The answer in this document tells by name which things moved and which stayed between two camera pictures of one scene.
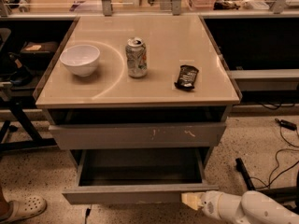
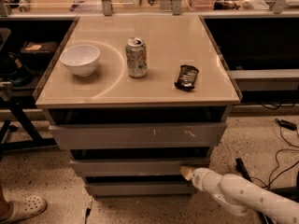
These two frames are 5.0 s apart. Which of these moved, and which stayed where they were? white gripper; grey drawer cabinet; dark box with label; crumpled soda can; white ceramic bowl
Moved: white gripper
Stayed: grey drawer cabinet; crumpled soda can; white ceramic bowl; dark box with label
